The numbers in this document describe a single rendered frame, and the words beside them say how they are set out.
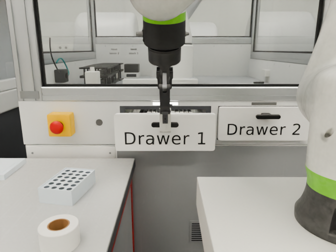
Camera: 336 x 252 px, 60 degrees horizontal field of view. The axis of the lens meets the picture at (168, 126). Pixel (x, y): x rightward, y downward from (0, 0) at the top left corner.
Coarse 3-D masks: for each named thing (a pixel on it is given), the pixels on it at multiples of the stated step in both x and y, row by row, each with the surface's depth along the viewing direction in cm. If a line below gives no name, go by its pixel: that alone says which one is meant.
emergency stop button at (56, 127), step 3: (51, 123) 87; (54, 123) 87; (57, 123) 87; (60, 123) 88; (51, 126) 87; (54, 126) 87; (57, 126) 87; (60, 126) 88; (51, 129) 88; (54, 129) 88; (57, 129) 88; (60, 129) 88; (54, 132) 88; (57, 132) 88; (60, 132) 88
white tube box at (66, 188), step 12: (72, 168) 78; (84, 168) 77; (48, 180) 70; (60, 180) 71; (72, 180) 71; (84, 180) 71; (48, 192) 66; (60, 192) 66; (72, 192) 66; (84, 192) 72; (60, 204) 67; (72, 204) 66
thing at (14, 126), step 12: (0, 84) 141; (12, 84) 151; (0, 96) 141; (12, 96) 151; (0, 108) 141; (12, 108) 152; (0, 120) 144; (12, 120) 155; (0, 132) 144; (12, 132) 155; (0, 144) 144; (12, 144) 155; (24, 144) 168; (0, 156) 144; (12, 156) 155; (24, 156) 168
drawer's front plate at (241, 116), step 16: (224, 112) 92; (240, 112) 92; (256, 112) 92; (272, 112) 92; (288, 112) 92; (224, 128) 93; (256, 128) 93; (272, 128) 93; (288, 128) 93; (304, 128) 93
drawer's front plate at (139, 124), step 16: (128, 128) 83; (144, 128) 83; (176, 128) 83; (192, 128) 83; (208, 128) 83; (128, 144) 84; (144, 144) 84; (160, 144) 84; (176, 144) 84; (192, 144) 84; (208, 144) 84
